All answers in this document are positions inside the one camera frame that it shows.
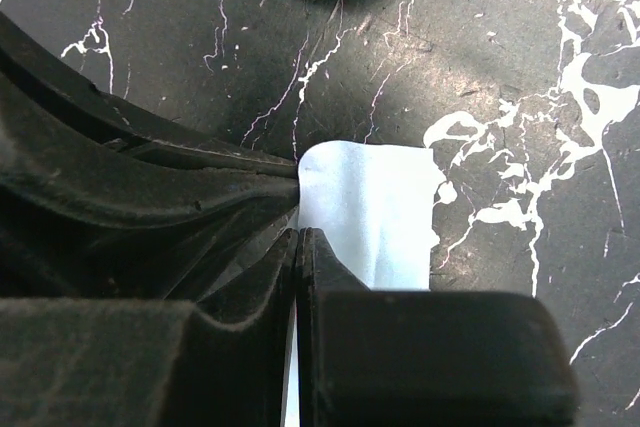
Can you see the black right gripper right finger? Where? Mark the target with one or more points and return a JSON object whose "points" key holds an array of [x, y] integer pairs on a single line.
{"points": [[419, 358]]}

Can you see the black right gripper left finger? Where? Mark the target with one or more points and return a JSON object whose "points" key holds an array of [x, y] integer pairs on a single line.
{"points": [[86, 362]]}

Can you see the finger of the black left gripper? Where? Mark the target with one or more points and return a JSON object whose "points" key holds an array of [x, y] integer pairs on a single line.
{"points": [[79, 219], [114, 122]]}

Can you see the light blue cleaning cloth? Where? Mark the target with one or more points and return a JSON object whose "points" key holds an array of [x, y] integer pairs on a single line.
{"points": [[374, 204]]}

